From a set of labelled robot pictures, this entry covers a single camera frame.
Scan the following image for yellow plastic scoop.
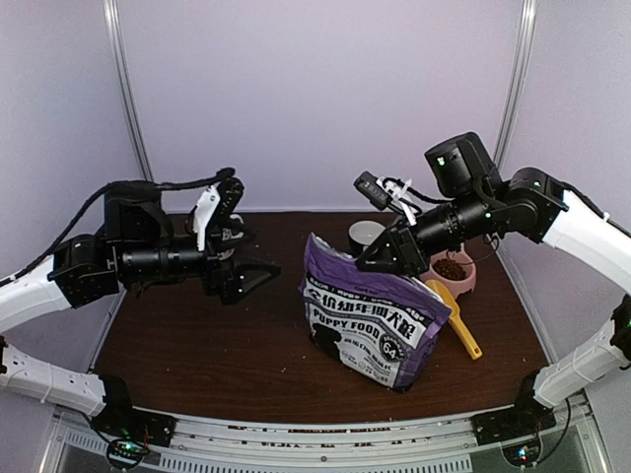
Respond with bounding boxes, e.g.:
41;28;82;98
425;280;483;361

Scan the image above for pink double pet feeder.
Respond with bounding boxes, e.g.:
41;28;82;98
423;244;477;299

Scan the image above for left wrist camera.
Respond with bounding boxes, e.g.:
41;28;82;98
192;177;245;251

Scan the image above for white patterned mug yellow inside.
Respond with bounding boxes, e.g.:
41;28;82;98
218;214;245;261

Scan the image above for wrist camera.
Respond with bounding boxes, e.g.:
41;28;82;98
192;177;245;251
353;170;422;226

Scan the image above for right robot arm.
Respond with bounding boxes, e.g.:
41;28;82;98
356;132;630;436

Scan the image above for left aluminium corner post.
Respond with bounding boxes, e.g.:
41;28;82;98
103;0;154;181

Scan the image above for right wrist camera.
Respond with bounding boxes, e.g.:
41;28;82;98
353;170;422;226

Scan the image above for brown pet food kibble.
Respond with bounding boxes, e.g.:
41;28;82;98
432;258;467;281

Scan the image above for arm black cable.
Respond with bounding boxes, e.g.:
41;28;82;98
0;168;236;282
534;398;576;464

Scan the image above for circuit board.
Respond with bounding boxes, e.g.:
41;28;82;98
501;437;542;468
105;439;150;469

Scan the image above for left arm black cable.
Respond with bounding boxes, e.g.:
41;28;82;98
0;168;236;282

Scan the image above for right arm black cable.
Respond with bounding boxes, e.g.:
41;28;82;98
534;398;576;464

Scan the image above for black and white ceramic bowl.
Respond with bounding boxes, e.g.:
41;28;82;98
347;220;386;257

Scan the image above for left circuit board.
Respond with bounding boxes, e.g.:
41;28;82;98
105;439;150;469

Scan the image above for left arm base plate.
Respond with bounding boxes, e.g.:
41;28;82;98
92;407;176;447

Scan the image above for purple pet food bag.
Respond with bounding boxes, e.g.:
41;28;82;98
300;234;451;392

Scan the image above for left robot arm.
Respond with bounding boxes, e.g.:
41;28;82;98
1;177;281;438

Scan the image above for right circuit board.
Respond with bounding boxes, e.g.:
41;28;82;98
501;437;542;468

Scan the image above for front aluminium rail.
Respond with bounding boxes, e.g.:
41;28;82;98
48;383;607;473

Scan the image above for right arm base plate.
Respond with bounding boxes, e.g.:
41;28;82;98
470;405;557;446

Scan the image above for aluminium corner post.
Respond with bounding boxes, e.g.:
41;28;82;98
103;0;154;181
493;0;538;169

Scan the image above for right aluminium corner post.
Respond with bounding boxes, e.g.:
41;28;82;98
493;0;538;169

